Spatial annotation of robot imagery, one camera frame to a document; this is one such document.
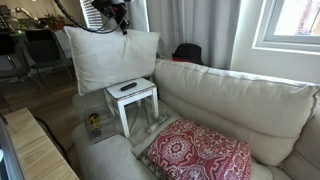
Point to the white curtain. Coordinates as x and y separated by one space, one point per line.
200 30

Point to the black hat red band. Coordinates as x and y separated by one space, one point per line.
188 52

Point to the beige fabric sofa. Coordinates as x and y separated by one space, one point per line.
233 100

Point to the clear plastic box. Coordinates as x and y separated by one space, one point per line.
106 128

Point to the white window frame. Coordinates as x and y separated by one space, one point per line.
290 40

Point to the yellow black hand tool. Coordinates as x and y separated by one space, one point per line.
94 121

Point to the red patterned throw blanket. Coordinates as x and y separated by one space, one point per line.
200 153

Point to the black chair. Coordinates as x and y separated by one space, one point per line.
10 56
45 50

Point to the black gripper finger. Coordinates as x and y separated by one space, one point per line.
127 21
123 25

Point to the clear plastic water bottle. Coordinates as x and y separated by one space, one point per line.
159 122

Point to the white louvred shutter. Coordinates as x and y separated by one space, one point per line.
91 15

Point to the small white stool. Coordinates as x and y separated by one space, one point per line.
133 91

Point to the potted plant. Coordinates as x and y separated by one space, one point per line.
55 21

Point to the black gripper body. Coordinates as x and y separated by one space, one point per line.
111 8

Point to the large beige pillow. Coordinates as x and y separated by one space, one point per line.
110 58

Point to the black remote control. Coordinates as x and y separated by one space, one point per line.
128 86

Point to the light wooden table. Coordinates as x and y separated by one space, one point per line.
36 150

